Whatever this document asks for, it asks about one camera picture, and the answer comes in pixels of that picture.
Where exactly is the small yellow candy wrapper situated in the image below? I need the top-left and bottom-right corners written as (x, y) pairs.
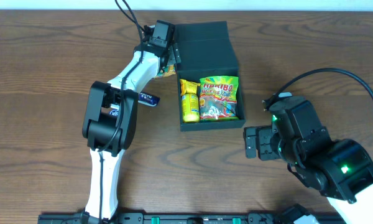
top-left (180, 79), bottom-right (200, 96)

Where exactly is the yellow candy tube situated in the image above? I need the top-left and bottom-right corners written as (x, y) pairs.
top-left (181, 93), bottom-right (200, 123)

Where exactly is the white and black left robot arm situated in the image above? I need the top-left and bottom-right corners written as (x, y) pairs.
top-left (81, 44), bottom-right (179, 223)

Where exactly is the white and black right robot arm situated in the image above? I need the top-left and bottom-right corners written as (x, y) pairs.
top-left (243, 96), bottom-right (373, 223)

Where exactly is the green Pretz snack packet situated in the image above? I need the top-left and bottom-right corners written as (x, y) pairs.
top-left (155, 65), bottom-right (177, 78)

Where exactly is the blue Dairy Milk chocolate bar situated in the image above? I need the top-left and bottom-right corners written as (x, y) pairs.
top-left (138, 92), bottom-right (160, 107)

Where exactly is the black open gift box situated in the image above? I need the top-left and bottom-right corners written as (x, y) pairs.
top-left (173, 21), bottom-right (246, 132)

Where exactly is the Haribo gummy worms bag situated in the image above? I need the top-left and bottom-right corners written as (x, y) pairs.
top-left (199, 76), bottom-right (239, 121)

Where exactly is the blue Eclipse mints tin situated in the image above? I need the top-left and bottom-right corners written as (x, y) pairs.
top-left (109, 109), bottom-right (119, 117)

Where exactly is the black mounting rail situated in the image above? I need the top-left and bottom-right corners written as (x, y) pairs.
top-left (37, 203), bottom-right (346, 224)

